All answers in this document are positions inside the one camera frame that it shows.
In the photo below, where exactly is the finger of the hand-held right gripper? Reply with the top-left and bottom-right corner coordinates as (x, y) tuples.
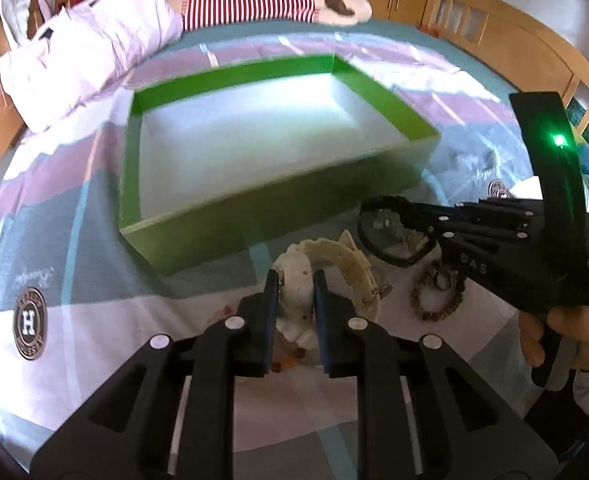
(361, 194), (545, 242)

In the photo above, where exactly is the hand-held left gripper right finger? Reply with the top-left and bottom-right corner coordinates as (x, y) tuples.
(313, 270), (560, 480)

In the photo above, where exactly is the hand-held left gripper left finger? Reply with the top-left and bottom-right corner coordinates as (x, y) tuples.
(29, 270), (280, 480)

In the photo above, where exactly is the cream white wristwatch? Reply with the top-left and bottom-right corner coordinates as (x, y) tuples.
(272, 230), (392, 356)

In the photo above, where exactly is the black wristwatch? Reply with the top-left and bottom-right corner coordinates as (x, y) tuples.
(357, 197), (440, 268)

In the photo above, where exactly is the brown wooden bead bracelet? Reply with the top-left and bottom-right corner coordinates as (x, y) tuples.
(410, 260), (467, 322)

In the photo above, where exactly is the green cardboard box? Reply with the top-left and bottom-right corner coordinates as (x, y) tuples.
(118, 54), (442, 277)

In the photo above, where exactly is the pastel patchwork bedsheet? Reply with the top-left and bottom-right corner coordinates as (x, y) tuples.
(0, 25), (589, 480)

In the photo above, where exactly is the white brown plush toy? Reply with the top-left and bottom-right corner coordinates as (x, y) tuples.
(294, 0), (373, 26)

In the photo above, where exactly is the red white striped pillow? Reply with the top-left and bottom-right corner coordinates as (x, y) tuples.
(182, 0), (317, 31)

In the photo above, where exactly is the pale pink pillow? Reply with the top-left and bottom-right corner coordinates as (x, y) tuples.
(0, 0), (184, 133)

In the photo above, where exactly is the white cloth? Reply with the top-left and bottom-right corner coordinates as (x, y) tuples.
(0, 0), (55, 51)

